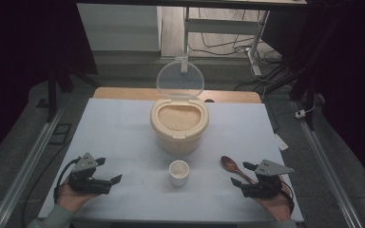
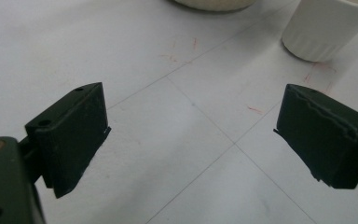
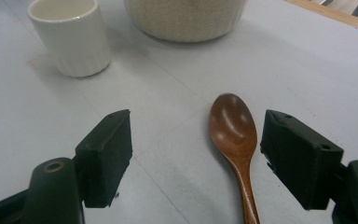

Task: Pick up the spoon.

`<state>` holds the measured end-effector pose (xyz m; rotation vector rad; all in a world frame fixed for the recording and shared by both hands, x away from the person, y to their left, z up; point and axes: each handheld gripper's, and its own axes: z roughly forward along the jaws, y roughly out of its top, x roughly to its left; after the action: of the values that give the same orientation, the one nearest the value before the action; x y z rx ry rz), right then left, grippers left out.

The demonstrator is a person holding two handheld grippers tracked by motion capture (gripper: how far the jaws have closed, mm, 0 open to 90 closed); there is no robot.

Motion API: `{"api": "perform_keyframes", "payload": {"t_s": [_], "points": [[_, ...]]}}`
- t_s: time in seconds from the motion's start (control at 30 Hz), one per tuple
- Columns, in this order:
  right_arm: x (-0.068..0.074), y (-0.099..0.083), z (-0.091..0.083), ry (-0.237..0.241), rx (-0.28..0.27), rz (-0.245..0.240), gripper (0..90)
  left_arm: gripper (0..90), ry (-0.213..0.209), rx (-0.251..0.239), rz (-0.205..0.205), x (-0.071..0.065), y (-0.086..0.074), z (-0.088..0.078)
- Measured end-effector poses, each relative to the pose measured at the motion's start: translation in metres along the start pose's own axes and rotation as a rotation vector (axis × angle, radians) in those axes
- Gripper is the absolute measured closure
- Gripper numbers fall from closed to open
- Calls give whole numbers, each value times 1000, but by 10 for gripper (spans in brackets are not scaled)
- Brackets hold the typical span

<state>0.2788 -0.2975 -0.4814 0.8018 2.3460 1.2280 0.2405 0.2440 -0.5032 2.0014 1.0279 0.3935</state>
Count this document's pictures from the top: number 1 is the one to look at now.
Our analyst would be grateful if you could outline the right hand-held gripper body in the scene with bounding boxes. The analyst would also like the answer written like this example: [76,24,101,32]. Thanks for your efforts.
[239,159,296,200]

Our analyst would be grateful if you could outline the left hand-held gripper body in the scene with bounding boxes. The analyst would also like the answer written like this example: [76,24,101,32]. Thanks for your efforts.
[67,152,112,195]

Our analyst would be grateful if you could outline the brown wooden spoon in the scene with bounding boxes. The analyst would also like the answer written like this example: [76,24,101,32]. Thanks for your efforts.
[221,155,257,185]

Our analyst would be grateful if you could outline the white cup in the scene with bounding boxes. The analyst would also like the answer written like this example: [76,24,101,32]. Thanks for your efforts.
[168,160,191,187]

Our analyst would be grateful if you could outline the cream rice container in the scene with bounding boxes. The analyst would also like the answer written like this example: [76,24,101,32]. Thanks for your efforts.
[149,97,210,156]

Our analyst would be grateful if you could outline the rice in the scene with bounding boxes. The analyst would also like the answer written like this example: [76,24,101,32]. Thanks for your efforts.
[157,104,202,132]

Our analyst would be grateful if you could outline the person's left hand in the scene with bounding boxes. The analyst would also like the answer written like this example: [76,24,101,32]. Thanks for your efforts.
[56,177,100,214]

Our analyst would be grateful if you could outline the person's right hand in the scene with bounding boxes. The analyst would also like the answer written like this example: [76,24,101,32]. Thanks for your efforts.
[252,180,295,221]

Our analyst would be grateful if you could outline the white table mat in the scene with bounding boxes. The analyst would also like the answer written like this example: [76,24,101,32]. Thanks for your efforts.
[37,98,304,223]

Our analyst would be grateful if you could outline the white paper tag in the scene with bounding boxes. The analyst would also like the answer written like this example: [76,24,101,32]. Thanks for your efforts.
[274,132,290,152]

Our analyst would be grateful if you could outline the wooden table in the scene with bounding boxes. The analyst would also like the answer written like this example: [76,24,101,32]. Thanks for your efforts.
[93,86,263,105]

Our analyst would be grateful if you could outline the black stand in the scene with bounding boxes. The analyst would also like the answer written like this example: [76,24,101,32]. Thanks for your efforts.
[46,61,103,124]
[265,63,318,131]

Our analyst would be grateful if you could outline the clear round container lid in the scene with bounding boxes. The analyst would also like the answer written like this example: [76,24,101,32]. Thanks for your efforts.
[156,60,205,100]

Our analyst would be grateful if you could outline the dark curtain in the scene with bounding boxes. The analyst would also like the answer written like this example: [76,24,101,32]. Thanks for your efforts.
[0,0,99,170]
[261,0,365,195]

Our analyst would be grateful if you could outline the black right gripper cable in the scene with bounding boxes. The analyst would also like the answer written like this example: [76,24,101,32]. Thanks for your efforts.
[278,177,296,214]

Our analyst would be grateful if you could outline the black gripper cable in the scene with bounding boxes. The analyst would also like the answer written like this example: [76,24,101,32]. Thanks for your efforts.
[278,177,296,214]
[53,157,81,204]

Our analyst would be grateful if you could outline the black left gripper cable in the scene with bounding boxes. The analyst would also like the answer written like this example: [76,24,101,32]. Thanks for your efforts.
[53,157,81,204]

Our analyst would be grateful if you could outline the black rectangular floor frame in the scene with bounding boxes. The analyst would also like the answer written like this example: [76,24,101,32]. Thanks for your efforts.
[48,123,73,146]

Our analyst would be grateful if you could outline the metal rail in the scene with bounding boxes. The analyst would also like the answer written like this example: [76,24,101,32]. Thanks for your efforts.
[0,94,69,228]
[293,101,365,228]

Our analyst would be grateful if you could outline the black floor cables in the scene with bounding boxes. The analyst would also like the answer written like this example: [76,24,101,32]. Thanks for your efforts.
[188,8,284,91]

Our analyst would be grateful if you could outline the white desk frame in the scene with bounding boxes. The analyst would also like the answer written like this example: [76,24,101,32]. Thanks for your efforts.
[180,6,272,77]

